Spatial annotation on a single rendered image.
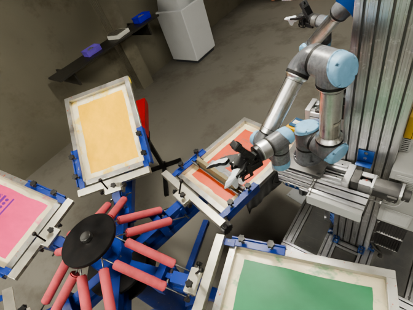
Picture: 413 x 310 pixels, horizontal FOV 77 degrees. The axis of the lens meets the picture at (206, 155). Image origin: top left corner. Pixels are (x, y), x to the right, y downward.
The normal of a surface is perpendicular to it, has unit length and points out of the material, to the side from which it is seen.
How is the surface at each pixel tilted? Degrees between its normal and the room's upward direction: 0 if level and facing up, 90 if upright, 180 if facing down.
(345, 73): 83
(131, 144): 32
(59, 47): 90
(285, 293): 0
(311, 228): 0
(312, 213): 0
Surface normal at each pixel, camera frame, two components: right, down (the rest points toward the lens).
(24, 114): 0.77, 0.26
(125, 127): -0.15, -0.23
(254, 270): -0.29, -0.68
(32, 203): 0.24, -0.55
